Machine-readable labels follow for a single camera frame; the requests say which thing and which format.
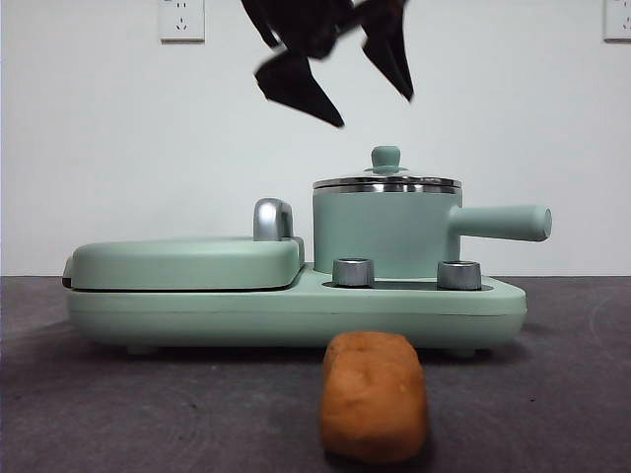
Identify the glass pot lid green knob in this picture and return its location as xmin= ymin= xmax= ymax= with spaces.
xmin=313 ymin=145 xmax=460 ymax=188

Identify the brown potato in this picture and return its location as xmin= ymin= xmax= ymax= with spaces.
xmin=318 ymin=330 xmax=429 ymax=466

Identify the mint green hinged griddle lid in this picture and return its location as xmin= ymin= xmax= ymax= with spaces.
xmin=61 ymin=236 xmax=306 ymax=292

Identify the silver control knob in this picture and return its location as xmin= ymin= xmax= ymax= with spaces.
xmin=332 ymin=256 xmax=376 ymax=288
xmin=436 ymin=259 xmax=482 ymax=291

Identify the mint green breakfast machine base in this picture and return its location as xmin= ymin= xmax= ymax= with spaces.
xmin=66 ymin=260 xmax=527 ymax=357

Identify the white wall socket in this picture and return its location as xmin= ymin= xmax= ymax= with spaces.
xmin=158 ymin=0 xmax=206 ymax=43
xmin=602 ymin=0 xmax=631 ymax=42

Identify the chrome griddle lid handle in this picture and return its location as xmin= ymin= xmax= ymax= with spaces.
xmin=252 ymin=198 xmax=296 ymax=242

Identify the mint green pot with handle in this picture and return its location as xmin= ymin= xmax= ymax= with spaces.
xmin=312 ymin=182 xmax=553 ymax=276

